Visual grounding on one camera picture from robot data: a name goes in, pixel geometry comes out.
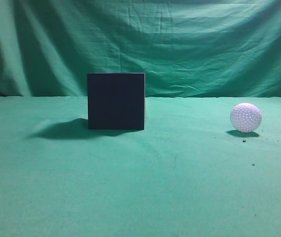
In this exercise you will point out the dark navy cube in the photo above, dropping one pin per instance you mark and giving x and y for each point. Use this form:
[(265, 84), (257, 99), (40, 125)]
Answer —
[(116, 101)]

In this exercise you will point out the white dimpled golf ball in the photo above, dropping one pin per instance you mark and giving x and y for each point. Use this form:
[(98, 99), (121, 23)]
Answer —
[(245, 117)]

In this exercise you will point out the green cloth backdrop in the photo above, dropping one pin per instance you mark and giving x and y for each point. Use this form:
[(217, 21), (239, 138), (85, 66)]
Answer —
[(189, 173)]

